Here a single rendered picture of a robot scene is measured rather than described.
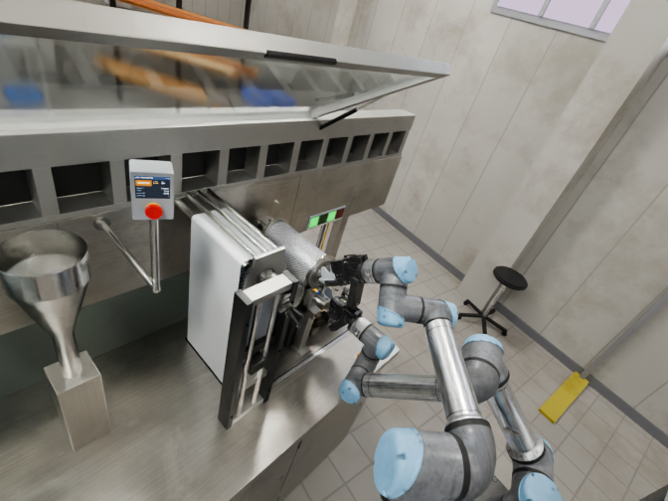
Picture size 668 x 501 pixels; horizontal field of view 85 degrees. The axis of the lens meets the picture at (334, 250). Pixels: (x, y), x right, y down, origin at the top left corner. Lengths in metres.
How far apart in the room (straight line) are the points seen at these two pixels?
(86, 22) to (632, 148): 3.20
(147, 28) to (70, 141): 0.52
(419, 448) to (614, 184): 2.85
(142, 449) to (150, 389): 0.19
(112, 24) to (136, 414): 1.06
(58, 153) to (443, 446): 1.00
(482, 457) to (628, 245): 2.73
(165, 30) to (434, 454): 0.78
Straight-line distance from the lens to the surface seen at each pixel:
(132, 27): 0.54
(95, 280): 1.23
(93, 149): 1.03
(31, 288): 0.81
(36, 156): 1.01
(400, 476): 0.76
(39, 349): 1.34
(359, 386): 1.25
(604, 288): 3.51
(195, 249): 1.15
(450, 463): 0.79
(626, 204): 3.36
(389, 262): 1.01
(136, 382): 1.38
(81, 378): 1.08
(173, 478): 1.23
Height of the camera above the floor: 2.03
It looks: 34 degrees down
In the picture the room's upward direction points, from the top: 18 degrees clockwise
